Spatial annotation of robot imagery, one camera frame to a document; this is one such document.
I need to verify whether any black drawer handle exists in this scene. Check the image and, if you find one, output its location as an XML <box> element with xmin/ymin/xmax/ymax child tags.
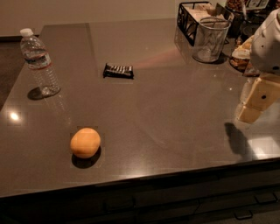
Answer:
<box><xmin>234</xmin><ymin>211</ymin><xmax>253</xmax><ymax>221</ymax></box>

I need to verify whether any snack jar with dark lid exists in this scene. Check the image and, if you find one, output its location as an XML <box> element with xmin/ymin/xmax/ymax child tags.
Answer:
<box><xmin>229</xmin><ymin>36</ymin><xmax>260</xmax><ymax>77</ymax></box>

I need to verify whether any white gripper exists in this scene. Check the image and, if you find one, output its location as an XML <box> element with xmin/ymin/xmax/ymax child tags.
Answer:
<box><xmin>236</xmin><ymin>9</ymin><xmax>280</xmax><ymax>123</ymax></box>

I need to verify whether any clear plastic water bottle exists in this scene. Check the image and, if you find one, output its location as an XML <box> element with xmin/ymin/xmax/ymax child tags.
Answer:
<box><xmin>20</xmin><ymin>28</ymin><xmax>61</xmax><ymax>97</ymax></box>

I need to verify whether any black wire basket organizer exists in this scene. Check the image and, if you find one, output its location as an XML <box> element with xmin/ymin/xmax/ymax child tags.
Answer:
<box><xmin>177</xmin><ymin>1</ymin><xmax>234</xmax><ymax>46</ymax></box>

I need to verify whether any wire mesh cup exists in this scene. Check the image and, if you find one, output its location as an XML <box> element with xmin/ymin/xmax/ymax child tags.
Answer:
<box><xmin>192</xmin><ymin>17</ymin><xmax>231</xmax><ymax>63</ymax></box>

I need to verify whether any nut jar at back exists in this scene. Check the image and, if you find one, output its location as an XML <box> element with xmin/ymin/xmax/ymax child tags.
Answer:
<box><xmin>226</xmin><ymin>0</ymin><xmax>245</xmax><ymax>12</ymax></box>

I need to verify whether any orange round fruit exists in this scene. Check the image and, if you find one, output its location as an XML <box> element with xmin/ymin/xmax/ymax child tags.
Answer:
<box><xmin>70</xmin><ymin>128</ymin><xmax>101</xmax><ymax>159</ymax></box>

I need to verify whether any dark candy bar wrapper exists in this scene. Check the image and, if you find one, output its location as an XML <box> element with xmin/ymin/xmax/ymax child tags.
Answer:
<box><xmin>103</xmin><ymin>63</ymin><xmax>134</xmax><ymax>79</ymax></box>

